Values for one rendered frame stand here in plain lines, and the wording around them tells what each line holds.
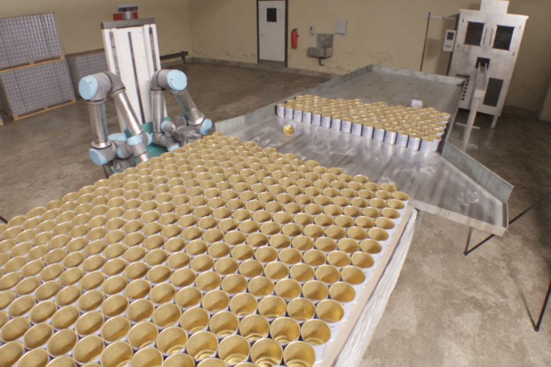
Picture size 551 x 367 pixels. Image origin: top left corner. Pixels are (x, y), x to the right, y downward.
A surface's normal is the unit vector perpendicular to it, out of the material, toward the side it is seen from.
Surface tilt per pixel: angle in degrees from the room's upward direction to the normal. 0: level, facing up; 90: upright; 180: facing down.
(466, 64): 90
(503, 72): 90
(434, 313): 0
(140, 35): 90
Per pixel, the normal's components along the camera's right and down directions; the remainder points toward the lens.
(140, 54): 0.72, 0.33
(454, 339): 0.00, -0.88
